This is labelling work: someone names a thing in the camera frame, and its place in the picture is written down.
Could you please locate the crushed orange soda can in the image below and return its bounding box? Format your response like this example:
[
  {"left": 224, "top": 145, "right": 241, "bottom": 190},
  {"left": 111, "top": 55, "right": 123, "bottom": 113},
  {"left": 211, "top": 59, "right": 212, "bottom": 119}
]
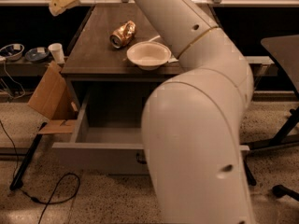
[{"left": 109, "top": 21, "right": 136, "bottom": 49}]

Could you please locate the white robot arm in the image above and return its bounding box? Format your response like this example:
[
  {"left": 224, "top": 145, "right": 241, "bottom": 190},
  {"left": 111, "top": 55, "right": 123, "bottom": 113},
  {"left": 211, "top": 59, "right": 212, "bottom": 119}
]
[{"left": 134, "top": 0, "right": 255, "bottom": 224}]

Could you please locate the grey drawer cabinet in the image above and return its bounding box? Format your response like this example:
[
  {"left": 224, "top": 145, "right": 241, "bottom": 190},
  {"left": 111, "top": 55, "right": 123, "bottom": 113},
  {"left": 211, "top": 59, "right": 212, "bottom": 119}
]
[{"left": 61, "top": 3, "right": 242, "bottom": 114}]

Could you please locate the open grey top drawer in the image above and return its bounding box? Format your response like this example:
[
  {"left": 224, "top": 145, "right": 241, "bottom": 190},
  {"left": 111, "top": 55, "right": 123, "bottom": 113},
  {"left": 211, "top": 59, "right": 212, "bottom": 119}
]
[{"left": 54, "top": 81, "right": 245, "bottom": 176}]

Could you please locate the white paper cup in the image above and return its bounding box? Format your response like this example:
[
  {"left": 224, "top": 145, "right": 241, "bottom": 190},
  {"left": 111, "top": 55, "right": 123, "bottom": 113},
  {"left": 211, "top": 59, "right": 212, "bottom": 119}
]
[{"left": 49, "top": 43, "right": 64, "bottom": 63}]

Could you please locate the blue bowl on shelf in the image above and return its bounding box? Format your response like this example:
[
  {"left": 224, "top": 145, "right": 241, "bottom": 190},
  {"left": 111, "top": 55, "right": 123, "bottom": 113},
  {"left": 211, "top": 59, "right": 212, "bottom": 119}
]
[{"left": 25, "top": 47, "right": 50, "bottom": 63}]

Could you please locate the blue white bowl left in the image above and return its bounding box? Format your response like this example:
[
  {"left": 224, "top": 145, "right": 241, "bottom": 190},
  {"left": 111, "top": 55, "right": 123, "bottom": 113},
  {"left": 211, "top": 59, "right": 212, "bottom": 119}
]
[{"left": 0, "top": 43, "right": 24, "bottom": 62}]

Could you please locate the white paper bowl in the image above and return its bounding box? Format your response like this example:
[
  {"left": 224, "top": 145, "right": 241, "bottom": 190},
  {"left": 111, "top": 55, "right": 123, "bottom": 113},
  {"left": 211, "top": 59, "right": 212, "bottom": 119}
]
[{"left": 127, "top": 41, "right": 171, "bottom": 70}]

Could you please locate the brown cardboard box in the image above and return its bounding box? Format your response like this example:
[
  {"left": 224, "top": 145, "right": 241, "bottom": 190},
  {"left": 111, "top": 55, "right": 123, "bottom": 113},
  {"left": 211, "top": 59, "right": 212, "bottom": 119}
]
[{"left": 28, "top": 61, "right": 78, "bottom": 134}]

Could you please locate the black metal leg left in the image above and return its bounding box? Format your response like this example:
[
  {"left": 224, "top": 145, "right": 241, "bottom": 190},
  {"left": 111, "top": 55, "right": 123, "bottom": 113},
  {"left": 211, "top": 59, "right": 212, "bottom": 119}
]
[{"left": 9, "top": 133, "right": 42, "bottom": 190}]

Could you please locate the dark side table right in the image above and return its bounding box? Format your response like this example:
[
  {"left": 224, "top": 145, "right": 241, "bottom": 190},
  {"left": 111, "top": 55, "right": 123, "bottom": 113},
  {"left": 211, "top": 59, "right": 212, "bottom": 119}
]
[{"left": 241, "top": 35, "right": 299, "bottom": 187}]

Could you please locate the black stand base right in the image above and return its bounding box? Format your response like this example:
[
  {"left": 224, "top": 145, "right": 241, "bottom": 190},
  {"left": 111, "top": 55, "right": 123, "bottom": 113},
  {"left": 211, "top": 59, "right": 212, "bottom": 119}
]
[{"left": 272, "top": 185, "right": 299, "bottom": 202}]

